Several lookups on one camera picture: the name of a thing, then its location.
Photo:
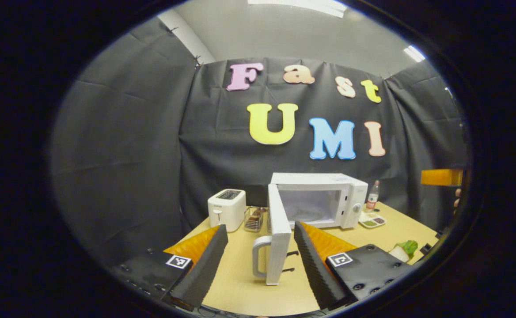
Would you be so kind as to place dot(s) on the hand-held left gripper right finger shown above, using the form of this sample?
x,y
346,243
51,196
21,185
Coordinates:
x,y
317,269

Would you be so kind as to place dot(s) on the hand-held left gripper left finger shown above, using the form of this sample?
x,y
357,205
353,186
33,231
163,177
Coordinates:
x,y
202,271

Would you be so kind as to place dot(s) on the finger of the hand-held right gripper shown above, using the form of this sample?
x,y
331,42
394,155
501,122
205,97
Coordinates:
x,y
441,177

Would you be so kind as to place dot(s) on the sandwich with lettuce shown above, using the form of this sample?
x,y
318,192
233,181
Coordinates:
x,y
408,247

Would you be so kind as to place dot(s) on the white microwave oven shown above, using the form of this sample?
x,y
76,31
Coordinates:
x,y
315,181

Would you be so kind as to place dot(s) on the white toaster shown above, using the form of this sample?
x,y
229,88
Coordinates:
x,y
227,210

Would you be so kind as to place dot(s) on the clear plastic water bottle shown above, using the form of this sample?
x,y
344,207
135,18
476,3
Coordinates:
x,y
372,198

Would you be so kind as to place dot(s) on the small black object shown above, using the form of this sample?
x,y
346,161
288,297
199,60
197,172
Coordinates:
x,y
426,248

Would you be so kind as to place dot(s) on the white divided dish of beans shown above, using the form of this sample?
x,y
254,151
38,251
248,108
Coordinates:
x,y
372,220

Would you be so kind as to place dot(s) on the small ceiling light panel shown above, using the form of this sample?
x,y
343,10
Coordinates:
x,y
413,53

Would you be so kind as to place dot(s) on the black backdrop cloth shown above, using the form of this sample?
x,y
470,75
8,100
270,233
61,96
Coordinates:
x,y
121,145

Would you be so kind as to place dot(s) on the large ceiling light panel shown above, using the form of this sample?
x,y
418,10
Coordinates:
x,y
302,5

